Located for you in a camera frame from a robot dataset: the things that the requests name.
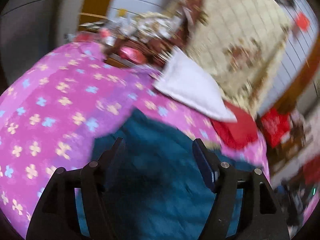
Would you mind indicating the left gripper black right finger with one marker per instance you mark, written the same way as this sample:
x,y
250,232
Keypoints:
x,y
245,206

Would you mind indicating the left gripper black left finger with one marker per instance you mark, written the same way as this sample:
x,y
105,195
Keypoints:
x,y
56,215

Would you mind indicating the dark teal puffer jacket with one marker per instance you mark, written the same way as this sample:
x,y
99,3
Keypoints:
x,y
156,191

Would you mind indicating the red ruffled pillow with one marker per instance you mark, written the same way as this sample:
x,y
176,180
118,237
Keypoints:
x,y
239,134

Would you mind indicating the red shopping bag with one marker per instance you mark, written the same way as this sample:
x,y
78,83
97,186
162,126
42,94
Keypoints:
x,y
274,126

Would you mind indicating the pink floral bed sheet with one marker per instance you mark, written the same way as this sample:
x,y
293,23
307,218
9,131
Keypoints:
x,y
53,112

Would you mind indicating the white pillow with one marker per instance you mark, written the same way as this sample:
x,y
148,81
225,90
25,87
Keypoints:
x,y
186,82

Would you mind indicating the cream floral quilt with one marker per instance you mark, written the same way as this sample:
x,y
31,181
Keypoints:
x,y
241,45

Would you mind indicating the brown patterned blanket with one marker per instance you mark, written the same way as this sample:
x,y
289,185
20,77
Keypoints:
x,y
150,37

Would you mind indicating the grey refrigerator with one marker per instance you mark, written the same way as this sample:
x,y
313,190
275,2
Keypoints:
x,y
26,35

